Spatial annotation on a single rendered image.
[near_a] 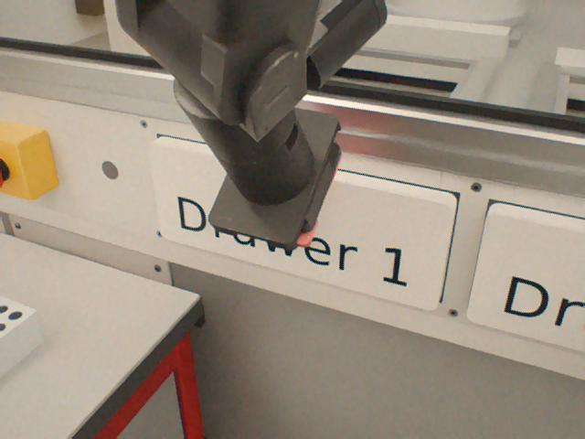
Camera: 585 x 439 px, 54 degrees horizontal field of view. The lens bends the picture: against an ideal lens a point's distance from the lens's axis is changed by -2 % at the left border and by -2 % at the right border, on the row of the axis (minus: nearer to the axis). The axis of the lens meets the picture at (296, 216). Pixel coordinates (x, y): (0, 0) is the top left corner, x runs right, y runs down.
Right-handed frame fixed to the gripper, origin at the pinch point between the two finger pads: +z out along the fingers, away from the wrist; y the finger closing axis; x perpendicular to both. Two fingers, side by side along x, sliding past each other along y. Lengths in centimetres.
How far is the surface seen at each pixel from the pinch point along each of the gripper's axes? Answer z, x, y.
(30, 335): 3.3, 22.8, -16.2
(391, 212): 0.6, -6.7, 2.8
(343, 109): -4.6, -1.6, 8.5
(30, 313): 2.2, 23.0, -14.4
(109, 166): 4.3, 24.4, 2.4
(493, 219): -0.6, -14.6, 3.6
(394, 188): -0.7, -6.6, 4.3
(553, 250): 0.6, -19.4, 2.7
